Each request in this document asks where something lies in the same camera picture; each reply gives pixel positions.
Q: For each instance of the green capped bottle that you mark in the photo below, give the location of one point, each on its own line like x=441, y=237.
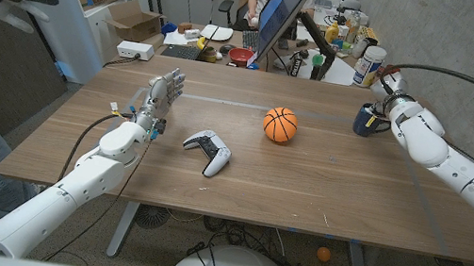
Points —
x=317, y=67

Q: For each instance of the white game controller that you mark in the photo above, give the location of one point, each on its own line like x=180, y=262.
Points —
x=214, y=158

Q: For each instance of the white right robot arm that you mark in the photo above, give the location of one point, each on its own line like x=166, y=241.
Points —
x=422, y=138

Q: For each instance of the open cardboard box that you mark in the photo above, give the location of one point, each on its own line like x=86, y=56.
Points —
x=135, y=23

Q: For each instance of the red cup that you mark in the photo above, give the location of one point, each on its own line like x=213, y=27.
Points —
x=387, y=71

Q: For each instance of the yellow banana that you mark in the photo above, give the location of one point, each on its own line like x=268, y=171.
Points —
x=201, y=43

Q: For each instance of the white plate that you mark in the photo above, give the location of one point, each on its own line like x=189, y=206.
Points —
x=217, y=33

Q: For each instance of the orange basketball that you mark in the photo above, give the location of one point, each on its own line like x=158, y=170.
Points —
x=280, y=124

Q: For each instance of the dark computer mouse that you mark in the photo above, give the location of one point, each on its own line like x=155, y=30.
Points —
x=227, y=49

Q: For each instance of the black can with print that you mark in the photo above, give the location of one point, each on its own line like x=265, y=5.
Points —
x=296, y=66

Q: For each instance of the yellow mustard bottle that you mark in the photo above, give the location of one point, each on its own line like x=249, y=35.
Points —
x=332, y=33

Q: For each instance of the small orange ball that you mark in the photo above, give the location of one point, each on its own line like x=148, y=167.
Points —
x=323, y=254

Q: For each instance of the white wipes canister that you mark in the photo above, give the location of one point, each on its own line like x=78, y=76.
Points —
x=369, y=65

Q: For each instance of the dark laptop keyboard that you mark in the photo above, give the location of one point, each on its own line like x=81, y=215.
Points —
x=180, y=51

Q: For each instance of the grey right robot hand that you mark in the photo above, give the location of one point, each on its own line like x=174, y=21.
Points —
x=390, y=85

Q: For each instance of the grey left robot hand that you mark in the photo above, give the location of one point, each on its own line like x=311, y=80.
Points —
x=160, y=92

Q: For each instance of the white power strip box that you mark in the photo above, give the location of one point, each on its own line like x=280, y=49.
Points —
x=135, y=50

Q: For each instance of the black keyboard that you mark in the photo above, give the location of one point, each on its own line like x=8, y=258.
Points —
x=249, y=39

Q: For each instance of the black computer monitor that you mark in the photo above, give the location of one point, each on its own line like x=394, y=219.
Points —
x=280, y=11

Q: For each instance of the black office chair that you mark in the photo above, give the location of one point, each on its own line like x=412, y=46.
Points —
x=226, y=7

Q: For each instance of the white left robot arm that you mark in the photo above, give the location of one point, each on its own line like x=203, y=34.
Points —
x=87, y=176

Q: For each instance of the navy blue mug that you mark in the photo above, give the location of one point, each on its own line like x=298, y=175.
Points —
x=362, y=126

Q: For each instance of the red bowl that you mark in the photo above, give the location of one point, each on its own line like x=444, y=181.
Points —
x=240, y=56

